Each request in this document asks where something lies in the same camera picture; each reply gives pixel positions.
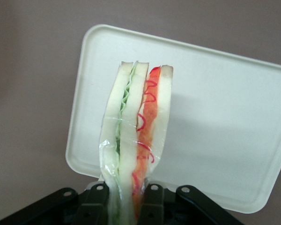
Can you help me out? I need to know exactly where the plastic sandwich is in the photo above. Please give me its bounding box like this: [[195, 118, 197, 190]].
[[98, 60, 174, 225]]

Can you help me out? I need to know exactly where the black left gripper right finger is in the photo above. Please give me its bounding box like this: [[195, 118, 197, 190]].
[[139, 184, 165, 225]]

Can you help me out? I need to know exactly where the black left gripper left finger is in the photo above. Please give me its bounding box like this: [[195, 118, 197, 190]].
[[76, 182, 110, 225]]

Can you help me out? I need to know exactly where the cream plastic tray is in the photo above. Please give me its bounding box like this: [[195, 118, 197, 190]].
[[65, 24, 281, 214]]

